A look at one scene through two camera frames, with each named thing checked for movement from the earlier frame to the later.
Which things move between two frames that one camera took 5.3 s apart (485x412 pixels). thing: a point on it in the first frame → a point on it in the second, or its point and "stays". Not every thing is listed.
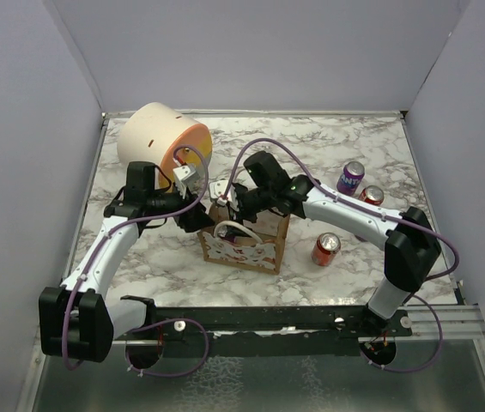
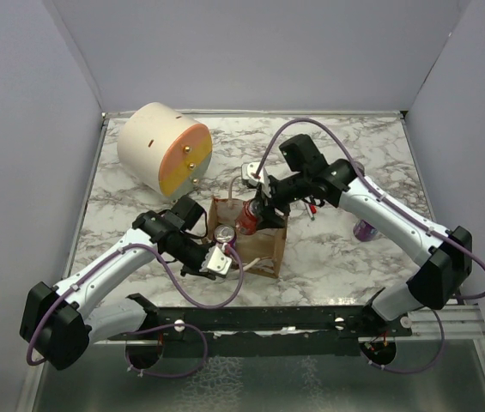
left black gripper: x=195 y=219 → x=197 y=269
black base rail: x=315 y=330 stays
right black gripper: x=240 y=215 → x=266 y=208
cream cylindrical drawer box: x=166 y=136 stays
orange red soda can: x=326 y=245 → x=247 y=221
